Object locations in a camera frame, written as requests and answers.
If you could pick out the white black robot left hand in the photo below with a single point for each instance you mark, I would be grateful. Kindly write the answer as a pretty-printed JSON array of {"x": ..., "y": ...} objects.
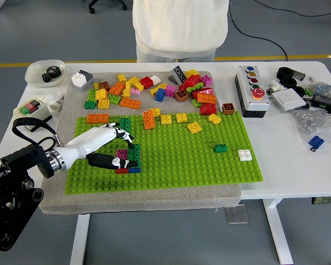
[{"x": 85, "y": 140}]

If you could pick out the dark green long toy brick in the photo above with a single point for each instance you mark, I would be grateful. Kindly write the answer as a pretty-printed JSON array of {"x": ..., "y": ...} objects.
[
  {"x": 135, "y": 154},
  {"x": 125, "y": 122}
]

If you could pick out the orange long toy brick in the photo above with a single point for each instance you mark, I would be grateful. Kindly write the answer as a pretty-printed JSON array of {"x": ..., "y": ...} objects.
[
  {"x": 98, "y": 118},
  {"x": 130, "y": 103},
  {"x": 207, "y": 98},
  {"x": 148, "y": 119}
]

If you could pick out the small dark green toy brick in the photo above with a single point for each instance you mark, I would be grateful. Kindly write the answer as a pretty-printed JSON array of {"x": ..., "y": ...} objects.
[
  {"x": 220, "y": 148},
  {"x": 90, "y": 104}
]

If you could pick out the yellow square toy brick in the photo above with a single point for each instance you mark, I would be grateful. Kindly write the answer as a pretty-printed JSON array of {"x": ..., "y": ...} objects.
[
  {"x": 166, "y": 118},
  {"x": 181, "y": 117},
  {"x": 104, "y": 104},
  {"x": 194, "y": 127},
  {"x": 101, "y": 95}
]

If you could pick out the lime green toy brick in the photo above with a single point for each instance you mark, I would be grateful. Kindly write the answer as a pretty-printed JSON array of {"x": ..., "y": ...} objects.
[
  {"x": 196, "y": 103},
  {"x": 196, "y": 87},
  {"x": 114, "y": 98},
  {"x": 91, "y": 95}
]

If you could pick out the small yellow toy brick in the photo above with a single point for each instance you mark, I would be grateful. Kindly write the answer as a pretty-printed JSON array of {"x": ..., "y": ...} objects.
[{"x": 96, "y": 85}]

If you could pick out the blue square toy brick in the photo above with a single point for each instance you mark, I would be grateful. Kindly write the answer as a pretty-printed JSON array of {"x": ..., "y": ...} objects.
[{"x": 135, "y": 170}]

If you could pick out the pink small toy brick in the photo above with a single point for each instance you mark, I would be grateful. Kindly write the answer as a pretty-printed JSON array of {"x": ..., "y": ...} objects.
[{"x": 135, "y": 91}]

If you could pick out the magenta square toy brick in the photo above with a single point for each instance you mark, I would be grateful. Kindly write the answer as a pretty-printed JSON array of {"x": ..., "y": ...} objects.
[
  {"x": 207, "y": 80},
  {"x": 170, "y": 91}
]

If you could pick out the brown square toy brick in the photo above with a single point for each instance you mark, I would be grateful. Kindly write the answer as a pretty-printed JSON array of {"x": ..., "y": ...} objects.
[
  {"x": 228, "y": 108},
  {"x": 181, "y": 95}
]

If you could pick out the grey sloped toy brick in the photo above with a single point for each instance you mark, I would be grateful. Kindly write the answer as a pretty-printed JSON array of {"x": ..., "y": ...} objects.
[{"x": 178, "y": 74}]

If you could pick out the red curved toy brick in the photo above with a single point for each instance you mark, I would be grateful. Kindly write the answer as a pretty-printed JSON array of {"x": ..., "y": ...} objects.
[{"x": 204, "y": 91}]

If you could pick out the white square toy brick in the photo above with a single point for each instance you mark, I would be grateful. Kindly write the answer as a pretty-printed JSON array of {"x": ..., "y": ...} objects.
[{"x": 244, "y": 155}]

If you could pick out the white and grey block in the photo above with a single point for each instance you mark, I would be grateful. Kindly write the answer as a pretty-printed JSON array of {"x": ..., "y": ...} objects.
[{"x": 81, "y": 81}]

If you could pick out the black gear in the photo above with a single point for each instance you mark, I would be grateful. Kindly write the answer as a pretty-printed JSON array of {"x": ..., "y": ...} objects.
[
  {"x": 55, "y": 71},
  {"x": 47, "y": 78}
]

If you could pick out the grey-brown felt mat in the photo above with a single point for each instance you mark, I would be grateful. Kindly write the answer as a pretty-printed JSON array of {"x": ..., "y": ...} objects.
[{"x": 140, "y": 201}]

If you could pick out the white plastic tray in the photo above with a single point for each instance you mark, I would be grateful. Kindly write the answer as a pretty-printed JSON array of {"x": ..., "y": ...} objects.
[{"x": 34, "y": 71}]

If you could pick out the white table leg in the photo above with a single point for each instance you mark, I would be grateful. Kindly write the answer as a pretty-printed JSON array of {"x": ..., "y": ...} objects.
[
  {"x": 80, "y": 240},
  {"x": 278, "y": 234}
]

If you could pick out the lime green studded baseplate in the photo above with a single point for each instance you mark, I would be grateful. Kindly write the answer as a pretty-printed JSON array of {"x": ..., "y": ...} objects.
[{"x": 182, "y": 165}]

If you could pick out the black office chair base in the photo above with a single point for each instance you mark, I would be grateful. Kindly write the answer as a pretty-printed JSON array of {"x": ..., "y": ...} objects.
[{"x": 91, "y": 10}]

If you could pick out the grey floor plate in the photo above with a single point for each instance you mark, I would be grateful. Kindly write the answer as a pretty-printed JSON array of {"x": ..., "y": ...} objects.
[{"x": 237, "y": 214}]

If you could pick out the white push-button control box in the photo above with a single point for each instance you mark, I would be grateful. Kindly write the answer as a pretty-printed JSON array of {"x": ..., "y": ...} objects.
[{"x": 252, "y": 106}]

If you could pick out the white pipe fitting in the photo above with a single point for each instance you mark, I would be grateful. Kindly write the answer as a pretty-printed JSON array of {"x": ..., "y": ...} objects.
[{"x": 274, "y": 87}]

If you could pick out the black tape roll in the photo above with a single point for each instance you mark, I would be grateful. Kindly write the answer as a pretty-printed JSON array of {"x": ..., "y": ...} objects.
[
  {"x": 297, "y": 93},
  {"x": 281, "y": 74},
  {"x": 285, "y": 84}
]

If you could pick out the dark clear plastic case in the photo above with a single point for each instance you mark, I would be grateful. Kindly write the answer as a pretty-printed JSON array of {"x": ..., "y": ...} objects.
[{"x": 299, "y": 75}]

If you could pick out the small green plastic part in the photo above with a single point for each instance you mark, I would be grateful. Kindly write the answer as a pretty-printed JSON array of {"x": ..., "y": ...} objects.
[{"x": 308, "y": 91}]

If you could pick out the clear bag of screws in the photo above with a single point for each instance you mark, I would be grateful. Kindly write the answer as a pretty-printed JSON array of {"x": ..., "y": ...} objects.
[{"x": 314, "y": 121}]

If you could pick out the black power adapter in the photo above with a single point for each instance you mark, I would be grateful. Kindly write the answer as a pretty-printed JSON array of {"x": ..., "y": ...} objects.
[{"x": 324, "y": 101}]

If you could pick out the clear bag of parts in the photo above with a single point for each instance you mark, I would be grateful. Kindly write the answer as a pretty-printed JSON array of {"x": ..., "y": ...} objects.
[{"x": 325, "y": 89}]

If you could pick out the table height control panel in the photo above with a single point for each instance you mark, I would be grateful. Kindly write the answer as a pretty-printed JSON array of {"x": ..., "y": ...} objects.
[{"x": 326, "y": 200}]

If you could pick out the white switch box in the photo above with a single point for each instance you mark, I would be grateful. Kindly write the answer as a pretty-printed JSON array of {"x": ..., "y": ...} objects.
[{"x": 33, "y": 110}]

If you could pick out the white wall switch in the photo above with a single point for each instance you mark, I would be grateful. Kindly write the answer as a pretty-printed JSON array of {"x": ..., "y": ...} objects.
[{"x": 289, "y": 100}]

